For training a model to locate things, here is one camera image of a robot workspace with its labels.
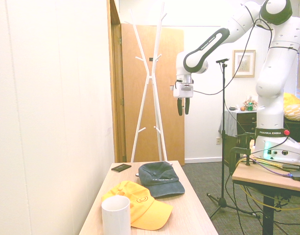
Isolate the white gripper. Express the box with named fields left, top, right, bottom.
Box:
left=173, top=82, right=195, bottom=117

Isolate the dark blue cap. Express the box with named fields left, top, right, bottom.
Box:
left=138, top=161, right=186, bottom=199

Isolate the yellow cap with smiley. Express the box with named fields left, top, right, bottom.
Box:
left=101, top=180, right=174, bottom=231

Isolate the wooden door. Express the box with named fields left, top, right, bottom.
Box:
left=121, top=23, right=185, bottom=166

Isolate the white coat rack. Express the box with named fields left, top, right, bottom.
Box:
left=128, top=0, right=174, bottom=165

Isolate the grey cloth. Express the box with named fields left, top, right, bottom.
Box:
left=218, top=109, right=239, bottom=136

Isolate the black tripod stand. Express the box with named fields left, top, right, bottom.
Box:
left=206, top=62, right=261, bottom=219

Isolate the dark wood dresser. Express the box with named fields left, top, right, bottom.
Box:
left=236, top=110, right=300, bottom=148

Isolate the dried flower bouquet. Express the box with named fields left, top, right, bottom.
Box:
left=243, top=95, right=258, bottom=108

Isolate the black table clamp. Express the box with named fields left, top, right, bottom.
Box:
left=229, top=132, right=256, bottom=176

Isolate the framed picture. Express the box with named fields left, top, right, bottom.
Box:
left=232, top=49, right=256, bottom=78

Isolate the small black card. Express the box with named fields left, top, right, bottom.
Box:
left=111, top=163, right=132, bottom=173

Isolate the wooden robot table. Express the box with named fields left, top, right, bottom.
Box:
left=231, top=142, right=300, bottom=235

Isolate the yellow bean bag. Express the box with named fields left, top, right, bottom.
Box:
left=283, top=92, right=300, bottom=121

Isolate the yellow patterned pillow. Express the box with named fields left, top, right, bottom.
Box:
left=284, top=104, right=300, bottom=121

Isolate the white mug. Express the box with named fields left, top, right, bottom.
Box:
left=101, top=195, right=131, bottom=235

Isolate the wooden door frame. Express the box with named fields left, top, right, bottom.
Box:
left=107, top=0, right=127, bottom=164

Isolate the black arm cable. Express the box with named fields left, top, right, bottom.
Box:
left=192, top=2, right=274, bottom=96

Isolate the yellow cable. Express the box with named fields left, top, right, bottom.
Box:
left=234, top=156, right=300, bottom=212

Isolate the purple cable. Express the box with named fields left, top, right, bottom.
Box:
left=249, top=158, right=295, bottom=177

